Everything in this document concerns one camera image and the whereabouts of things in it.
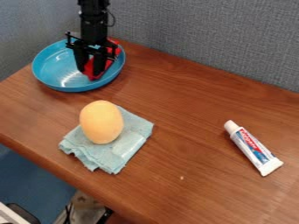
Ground clear small plastic piece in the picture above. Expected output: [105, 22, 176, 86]
[112, 131, 145, 159]

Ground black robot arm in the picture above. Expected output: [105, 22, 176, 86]
[65, 0, 121, 81]

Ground white toothpaste tube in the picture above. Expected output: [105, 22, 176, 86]
[224, 120, 284, 177]

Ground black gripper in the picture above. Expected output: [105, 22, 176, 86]
[65, 12, 109, 76]

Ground red plastic block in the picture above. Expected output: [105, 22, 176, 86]
[81, 39, 124, 81]

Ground light blue folded cloth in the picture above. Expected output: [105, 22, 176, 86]
[58, 107, 154, 174]

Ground grey object under table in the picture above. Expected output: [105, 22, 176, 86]
[53, 191, 113, 224]

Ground orange egg-shaped sponge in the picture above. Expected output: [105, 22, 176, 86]
[78, 100, 124, 144]

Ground blue plate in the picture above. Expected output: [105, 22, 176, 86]
[32, 39, 126, 93]

